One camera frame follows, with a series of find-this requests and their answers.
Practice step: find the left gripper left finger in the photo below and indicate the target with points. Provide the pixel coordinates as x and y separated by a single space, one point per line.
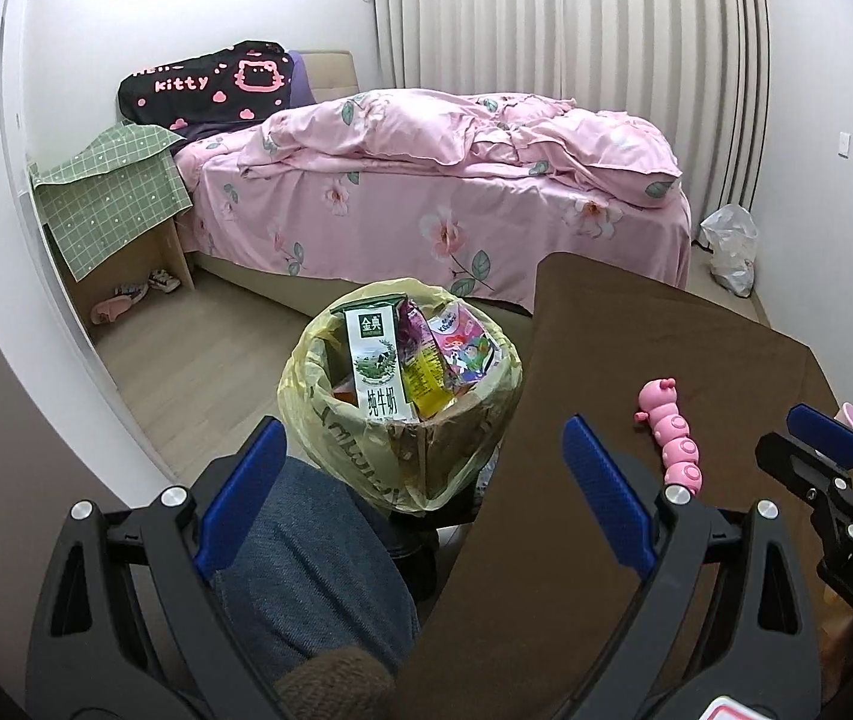
127 624

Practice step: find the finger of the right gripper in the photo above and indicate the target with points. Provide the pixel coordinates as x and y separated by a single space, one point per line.
824 434
806 474

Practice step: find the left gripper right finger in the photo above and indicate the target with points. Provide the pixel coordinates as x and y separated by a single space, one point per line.
721 625

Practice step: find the colourful cartoon snack packet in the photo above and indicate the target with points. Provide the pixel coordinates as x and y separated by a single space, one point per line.
465 348

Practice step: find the green white milk carton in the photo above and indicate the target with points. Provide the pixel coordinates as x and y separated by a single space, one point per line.
371 332

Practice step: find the pink yellow snack packet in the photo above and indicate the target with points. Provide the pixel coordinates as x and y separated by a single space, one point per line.
424 374

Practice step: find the yellow bag lined trash bin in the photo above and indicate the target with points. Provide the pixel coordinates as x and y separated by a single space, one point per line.
407 467

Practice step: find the pink caterpillar toy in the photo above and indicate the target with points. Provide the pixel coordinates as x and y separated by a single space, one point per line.
658 410

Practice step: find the blue jeans leg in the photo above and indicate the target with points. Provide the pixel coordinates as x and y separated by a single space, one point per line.
315 575

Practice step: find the white plastic bag on floor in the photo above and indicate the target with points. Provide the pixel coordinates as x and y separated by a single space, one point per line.
731 237

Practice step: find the pink slipper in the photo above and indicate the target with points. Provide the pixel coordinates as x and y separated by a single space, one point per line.
108 311

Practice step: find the white sneaker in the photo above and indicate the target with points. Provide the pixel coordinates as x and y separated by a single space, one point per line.
163 281

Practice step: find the green checked cloth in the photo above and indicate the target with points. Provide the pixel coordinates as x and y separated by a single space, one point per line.
123 184

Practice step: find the white striped curtain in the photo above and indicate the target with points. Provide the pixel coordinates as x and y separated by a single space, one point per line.
698 69

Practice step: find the pink floral duvet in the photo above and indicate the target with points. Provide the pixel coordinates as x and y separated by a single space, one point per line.
508 136

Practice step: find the bed with pink floral sheet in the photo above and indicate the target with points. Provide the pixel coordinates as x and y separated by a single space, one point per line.
479 238

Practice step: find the black hello kitty pillow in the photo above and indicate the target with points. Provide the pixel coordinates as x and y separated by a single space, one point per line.
240 85

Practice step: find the beige headboard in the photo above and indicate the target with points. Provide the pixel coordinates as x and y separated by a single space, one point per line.
331 75

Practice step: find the white wall switch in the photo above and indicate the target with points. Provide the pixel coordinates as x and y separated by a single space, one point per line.
844 144

